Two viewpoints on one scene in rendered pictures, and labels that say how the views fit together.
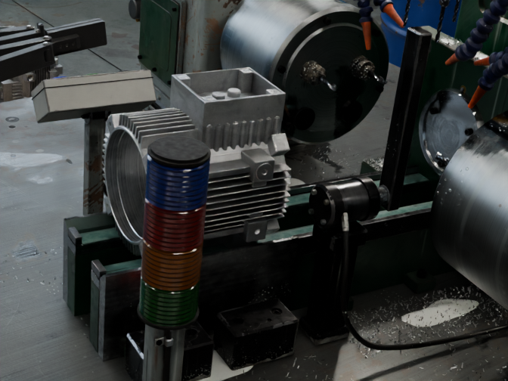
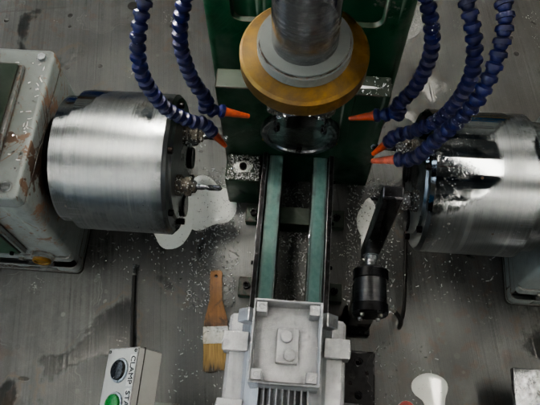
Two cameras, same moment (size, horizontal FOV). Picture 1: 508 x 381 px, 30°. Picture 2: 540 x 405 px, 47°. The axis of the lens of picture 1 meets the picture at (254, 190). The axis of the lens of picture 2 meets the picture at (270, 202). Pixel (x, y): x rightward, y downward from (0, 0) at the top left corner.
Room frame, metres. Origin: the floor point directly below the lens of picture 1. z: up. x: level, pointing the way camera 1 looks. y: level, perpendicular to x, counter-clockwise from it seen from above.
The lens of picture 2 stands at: (1.08, 0.20, 2.03)
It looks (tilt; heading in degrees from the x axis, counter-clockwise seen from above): 66 degrees down; 309
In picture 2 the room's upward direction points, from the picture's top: 2 degrees counter-clockwise
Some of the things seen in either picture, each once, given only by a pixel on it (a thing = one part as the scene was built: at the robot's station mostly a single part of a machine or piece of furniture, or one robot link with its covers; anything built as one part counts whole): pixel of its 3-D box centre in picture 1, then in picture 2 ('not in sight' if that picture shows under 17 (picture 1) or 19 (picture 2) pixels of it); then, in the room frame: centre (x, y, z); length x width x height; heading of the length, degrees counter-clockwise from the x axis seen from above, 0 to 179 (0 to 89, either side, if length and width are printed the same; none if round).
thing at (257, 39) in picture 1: (288, 51); (101, 160); (1.65, -0.03, 1.04); 0.37 x 0.25 x 0.25; 32
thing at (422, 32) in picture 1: (401, 122); (379, 227); (1.17, -0.18, 1.12); 0.04 x 0.03 x 0.26; 122
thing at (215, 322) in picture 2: not in sight; (215, 320); (1.36, 0.04, 0.80); 0.21 x 0.05 x 0.01; 128
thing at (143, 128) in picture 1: (194, 175); (283, 383); (1.16, 0.08, 1.02); 0.20 x 0.19 x 0.19; 122
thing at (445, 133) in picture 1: (449, 134); (300, 135); (1.40, -0.30, 1.02); 0.15 x 0.02 x 0.15; 32
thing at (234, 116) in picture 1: (226, 109); (285, 346); (1.18, 0.05, 1.11); 0.12 x 0.11 x 0.07; 122
